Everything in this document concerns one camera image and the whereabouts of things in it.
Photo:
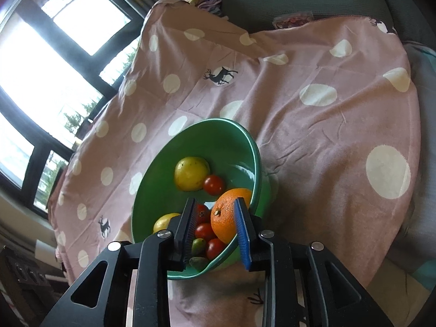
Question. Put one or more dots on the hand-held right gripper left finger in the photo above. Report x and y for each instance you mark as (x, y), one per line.
(191, 226)

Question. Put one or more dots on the green bowl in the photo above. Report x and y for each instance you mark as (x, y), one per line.
(218, 143)

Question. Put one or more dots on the teal cream cloth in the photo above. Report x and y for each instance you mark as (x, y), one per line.
(420, 279)

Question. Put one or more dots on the red snack packet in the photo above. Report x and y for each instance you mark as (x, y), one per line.
(293, 20)

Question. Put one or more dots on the colourful pillow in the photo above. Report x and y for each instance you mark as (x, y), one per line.
(201, 1)

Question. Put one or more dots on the white box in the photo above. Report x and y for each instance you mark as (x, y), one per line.
(46, 250)

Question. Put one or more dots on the yellow pear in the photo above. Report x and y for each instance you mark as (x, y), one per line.
(191, 174)

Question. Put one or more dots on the orange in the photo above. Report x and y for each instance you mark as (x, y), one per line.
(223, 221)

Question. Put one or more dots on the black framed window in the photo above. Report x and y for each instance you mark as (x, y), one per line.
(51, 75)

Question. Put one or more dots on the small green jujube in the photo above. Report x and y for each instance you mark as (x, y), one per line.
(198, 246)
(199, 262)

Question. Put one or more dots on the red tomato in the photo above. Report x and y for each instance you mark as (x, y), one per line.
(203, 213)
(205, 231)
(215, 248)
(214, 184)

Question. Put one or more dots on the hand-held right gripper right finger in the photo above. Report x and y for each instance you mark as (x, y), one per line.
(242, 236)

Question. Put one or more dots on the yellow lemon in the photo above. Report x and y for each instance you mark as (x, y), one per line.
(165, 223)

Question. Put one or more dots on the pink polka dot blanket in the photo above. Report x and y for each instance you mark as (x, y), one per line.
(323, 143)

